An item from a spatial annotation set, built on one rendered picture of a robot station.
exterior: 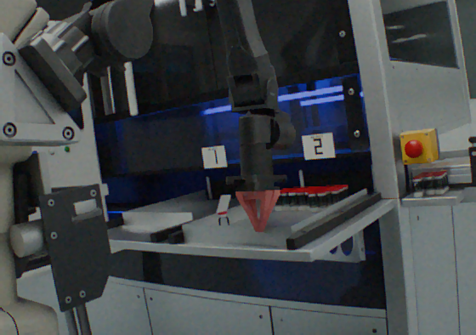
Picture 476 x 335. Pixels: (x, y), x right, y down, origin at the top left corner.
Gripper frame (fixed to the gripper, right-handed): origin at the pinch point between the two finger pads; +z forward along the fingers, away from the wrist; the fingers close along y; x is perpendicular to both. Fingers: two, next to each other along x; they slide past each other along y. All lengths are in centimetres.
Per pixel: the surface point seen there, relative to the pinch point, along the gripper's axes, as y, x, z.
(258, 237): 0.8, 0.8, 1.9
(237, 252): -1.0, 4.3, 4.6
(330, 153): 36.1, 3.5, -15.0
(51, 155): 11, 89, -21
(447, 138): 496, 80, -59
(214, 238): 1.0, 11.3, 2.3
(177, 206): 33, 53, -3
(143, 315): 46, 87, 38
